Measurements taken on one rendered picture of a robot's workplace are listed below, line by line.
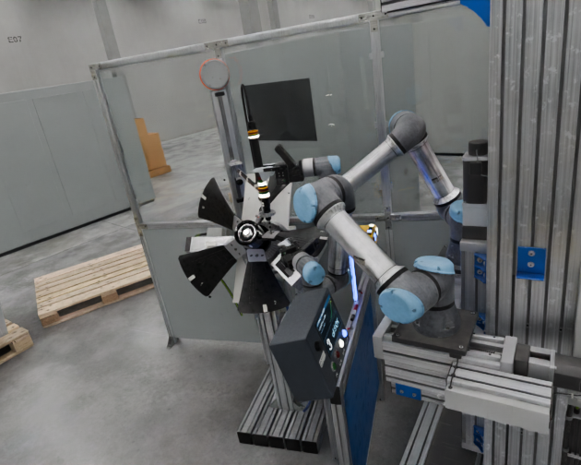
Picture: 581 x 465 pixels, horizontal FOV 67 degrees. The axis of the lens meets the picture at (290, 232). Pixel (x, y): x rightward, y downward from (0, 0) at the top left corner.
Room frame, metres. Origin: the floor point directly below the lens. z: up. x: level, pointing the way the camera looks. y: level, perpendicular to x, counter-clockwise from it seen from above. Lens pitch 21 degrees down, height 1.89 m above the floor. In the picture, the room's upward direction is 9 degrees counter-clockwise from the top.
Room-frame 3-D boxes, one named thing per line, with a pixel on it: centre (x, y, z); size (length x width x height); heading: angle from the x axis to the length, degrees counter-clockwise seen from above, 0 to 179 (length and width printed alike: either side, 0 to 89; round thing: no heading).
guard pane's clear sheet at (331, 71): (2.50, -0.17, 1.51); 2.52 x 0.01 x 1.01; 70
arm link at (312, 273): (1.43, -0.05, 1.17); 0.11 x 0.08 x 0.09; 17
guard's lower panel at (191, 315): (2.50, -0.17, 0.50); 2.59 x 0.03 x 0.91; 70
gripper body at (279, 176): (1.81, -0.04, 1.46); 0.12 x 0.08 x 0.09; 80
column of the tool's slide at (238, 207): (2.52, 0.27, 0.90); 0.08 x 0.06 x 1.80; 105
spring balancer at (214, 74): (2.52, 0.27, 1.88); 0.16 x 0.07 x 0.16; 105
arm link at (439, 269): (1.19, -0.41, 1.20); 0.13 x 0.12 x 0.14; 129
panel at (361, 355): (1.61, -0.22, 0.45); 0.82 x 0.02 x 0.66; 160
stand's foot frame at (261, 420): (2.06, 0.14, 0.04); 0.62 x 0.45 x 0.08; 160
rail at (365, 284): (1.61, -0.22, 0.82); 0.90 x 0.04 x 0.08; 160
